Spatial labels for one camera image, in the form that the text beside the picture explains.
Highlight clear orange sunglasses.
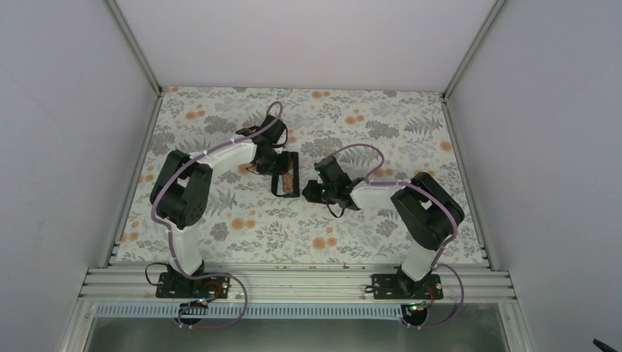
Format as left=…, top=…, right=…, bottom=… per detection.
left=282, top=162, right=294, bottom=194

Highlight black glasses case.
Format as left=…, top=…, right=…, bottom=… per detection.
left=271, top=152, right=301, bottom=198

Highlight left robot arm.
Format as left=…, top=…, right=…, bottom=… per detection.
left=150, top=115, right=293, bottom=297

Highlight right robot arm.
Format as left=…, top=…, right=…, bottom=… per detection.
left=302, top=156, right=465, bottom=298

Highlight floral table mat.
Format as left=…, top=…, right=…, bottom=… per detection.
left=116, top=87, right=469, bottom=264

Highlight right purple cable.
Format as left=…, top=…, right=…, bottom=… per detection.
left=328, top=143, right=466, bottom=331

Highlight purple cable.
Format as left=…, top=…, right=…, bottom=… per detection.
left=150, top=100, right=285, bottom=331
left=328, top=143, right=466, bottom=331

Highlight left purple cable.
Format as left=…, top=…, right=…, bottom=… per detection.
left=150, top=100, right=285, bottom=331

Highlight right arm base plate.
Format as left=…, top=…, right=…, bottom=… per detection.
left=364, top=274, right=444, bottom=300

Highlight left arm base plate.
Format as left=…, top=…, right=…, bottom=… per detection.
left=155, top=271, right=231, bottom=300

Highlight aluminium rail base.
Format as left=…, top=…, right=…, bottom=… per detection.
left=61, top=263, right=533, bottom=351

